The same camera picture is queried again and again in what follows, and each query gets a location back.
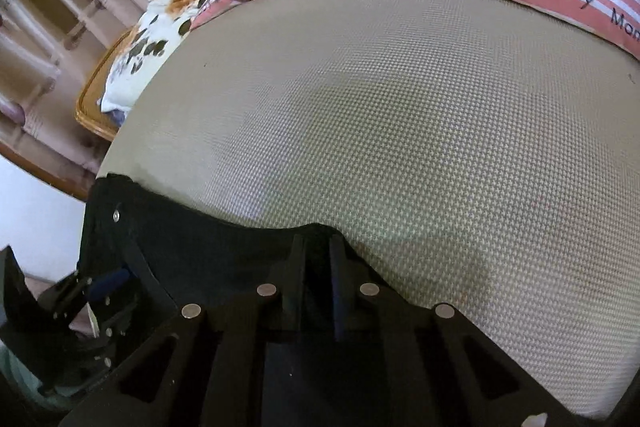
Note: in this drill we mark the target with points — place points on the pinkish curtain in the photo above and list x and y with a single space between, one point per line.
49 49

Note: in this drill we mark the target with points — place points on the black pants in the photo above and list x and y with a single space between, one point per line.
178 255

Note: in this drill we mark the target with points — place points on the green sleeve left forearm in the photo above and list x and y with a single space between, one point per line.
27 385

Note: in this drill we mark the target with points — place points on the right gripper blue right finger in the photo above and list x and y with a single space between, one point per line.
411 366

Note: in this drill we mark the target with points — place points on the floral white pillow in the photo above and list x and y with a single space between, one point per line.
159 31

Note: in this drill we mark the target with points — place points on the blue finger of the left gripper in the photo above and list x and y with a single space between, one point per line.
105 285

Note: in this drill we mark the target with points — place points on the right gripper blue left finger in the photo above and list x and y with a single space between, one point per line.
233 365

